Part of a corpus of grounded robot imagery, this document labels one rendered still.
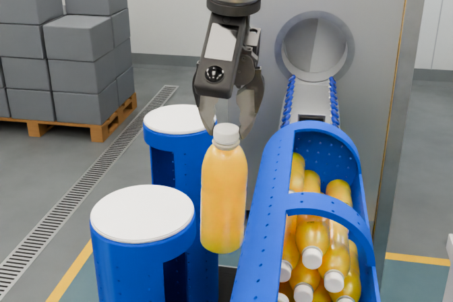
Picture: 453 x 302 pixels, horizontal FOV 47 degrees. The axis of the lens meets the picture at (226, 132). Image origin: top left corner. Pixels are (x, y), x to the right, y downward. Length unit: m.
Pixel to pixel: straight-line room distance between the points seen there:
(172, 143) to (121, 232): 0.62
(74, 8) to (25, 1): 0.46
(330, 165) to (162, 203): 0.50
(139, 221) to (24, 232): 2.01
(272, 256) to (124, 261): 0.51
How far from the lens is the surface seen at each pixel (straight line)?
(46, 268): 3.04
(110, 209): 1.47
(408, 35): 2.02
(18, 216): 3.53
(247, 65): 0.71
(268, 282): 0.92
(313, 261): 1.07
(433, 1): 5.78
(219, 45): 0.67
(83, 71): 4.18
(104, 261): 1.43
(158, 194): 1.52
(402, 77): 2.06
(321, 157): 1.54
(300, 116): 1.94
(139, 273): 1.40
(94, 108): 4.26
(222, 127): 0.78
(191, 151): 1.93
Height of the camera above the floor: 1.81
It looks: 24 degrees down
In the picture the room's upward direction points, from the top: straight up
